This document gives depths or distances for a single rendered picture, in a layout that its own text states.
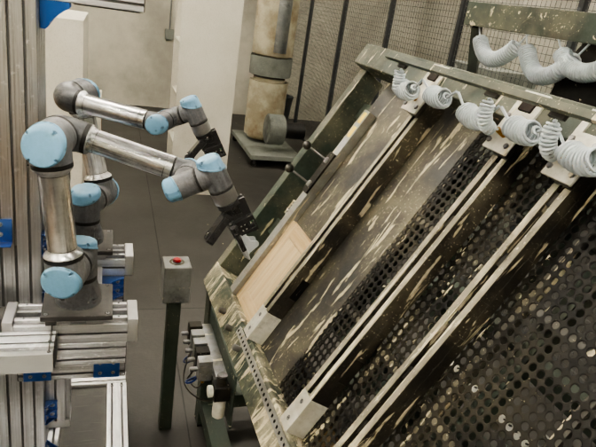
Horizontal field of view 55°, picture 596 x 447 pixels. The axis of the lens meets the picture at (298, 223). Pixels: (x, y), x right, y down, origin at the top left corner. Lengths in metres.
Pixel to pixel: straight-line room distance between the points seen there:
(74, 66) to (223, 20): 1.99
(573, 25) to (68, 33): 3.19
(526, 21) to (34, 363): 2.16
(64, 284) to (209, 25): 4.35
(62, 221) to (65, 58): 2.67
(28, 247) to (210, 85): 4.06
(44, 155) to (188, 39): 4.28
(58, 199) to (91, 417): 1.37
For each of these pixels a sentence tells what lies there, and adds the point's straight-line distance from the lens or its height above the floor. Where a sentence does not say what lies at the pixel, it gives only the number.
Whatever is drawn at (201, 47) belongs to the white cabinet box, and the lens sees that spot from 5.92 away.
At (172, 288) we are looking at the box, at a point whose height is 0.83.
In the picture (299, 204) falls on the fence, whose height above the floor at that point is 1.31.
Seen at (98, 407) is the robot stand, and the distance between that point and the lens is 2.95.
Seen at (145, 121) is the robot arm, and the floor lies 1.59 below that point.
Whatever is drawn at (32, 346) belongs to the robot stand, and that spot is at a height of 0.96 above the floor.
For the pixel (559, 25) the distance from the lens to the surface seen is 2.39.
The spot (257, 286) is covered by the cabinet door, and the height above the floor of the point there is 0.98.
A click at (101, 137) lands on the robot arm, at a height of 1.63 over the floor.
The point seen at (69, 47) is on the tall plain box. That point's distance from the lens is 4.37.
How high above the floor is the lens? 2.10
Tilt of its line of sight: 21 degrees down
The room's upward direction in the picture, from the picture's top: 9 degrees clockwise
